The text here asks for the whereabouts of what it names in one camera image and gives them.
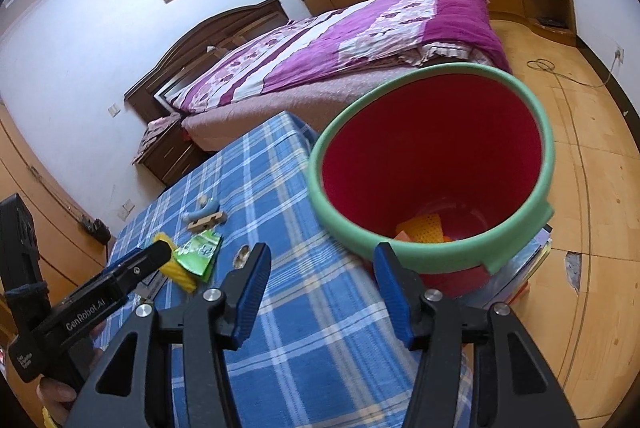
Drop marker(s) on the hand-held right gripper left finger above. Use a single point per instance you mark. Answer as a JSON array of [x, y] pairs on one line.
[[250, 293]]

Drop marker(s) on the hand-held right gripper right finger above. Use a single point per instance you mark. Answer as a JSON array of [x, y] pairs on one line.
[[395, 298]]

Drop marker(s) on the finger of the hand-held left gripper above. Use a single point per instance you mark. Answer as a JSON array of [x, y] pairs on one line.
[[142, 265], [127, 259]]

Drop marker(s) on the green packet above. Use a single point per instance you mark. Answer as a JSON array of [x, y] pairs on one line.
[[200, 253]]

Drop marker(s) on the large yellow foam net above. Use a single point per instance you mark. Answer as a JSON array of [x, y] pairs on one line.
[[422, 227]]

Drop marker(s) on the red bucket with green rim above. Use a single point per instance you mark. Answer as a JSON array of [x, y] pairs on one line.
[[430, 147]]

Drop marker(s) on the person's left hand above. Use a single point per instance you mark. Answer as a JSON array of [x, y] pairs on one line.
[[56, 393]]

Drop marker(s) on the nut shell half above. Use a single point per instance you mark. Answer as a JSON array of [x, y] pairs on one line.
[[242, 257]]

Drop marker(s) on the blue plaid blanket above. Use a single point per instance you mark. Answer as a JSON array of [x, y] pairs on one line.
[[300, 308]]

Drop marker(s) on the light blue plastic tube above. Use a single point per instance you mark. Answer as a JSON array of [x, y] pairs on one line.
[[197, 214]]

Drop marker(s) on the small wooden block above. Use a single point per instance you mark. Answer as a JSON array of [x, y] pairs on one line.
[[210, 222]]

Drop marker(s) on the peanut in shell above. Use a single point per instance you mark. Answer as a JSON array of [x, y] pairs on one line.
[[203, 201]]

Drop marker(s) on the dark wooden nightstand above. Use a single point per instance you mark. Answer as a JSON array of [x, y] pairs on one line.
[[172, 157]]

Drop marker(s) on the floral cloth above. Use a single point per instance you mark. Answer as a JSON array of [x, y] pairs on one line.
[[157, 132]]

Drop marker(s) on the wooden wardrobe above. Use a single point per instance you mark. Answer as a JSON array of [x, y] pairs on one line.
[[20, 147]]

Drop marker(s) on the grey framed board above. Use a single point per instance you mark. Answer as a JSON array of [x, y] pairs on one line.
[[167, 92]]

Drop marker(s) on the pink bed cover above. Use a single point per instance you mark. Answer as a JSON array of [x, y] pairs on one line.
[[280, 107]]

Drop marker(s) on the dark wooden bed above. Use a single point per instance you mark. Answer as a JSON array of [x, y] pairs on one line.
[[200, 42]]

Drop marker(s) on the purple floral quilt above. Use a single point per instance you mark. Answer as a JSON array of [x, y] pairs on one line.
[[325, 42]]

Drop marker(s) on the white wall socket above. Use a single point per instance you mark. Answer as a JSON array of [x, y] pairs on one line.
[[126, 209]]

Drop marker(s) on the white wall switch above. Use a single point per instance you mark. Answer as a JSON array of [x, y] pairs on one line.
[[114, 109]]

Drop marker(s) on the wall socket with plug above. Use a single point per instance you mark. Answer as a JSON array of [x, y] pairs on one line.
[[619, 55]]

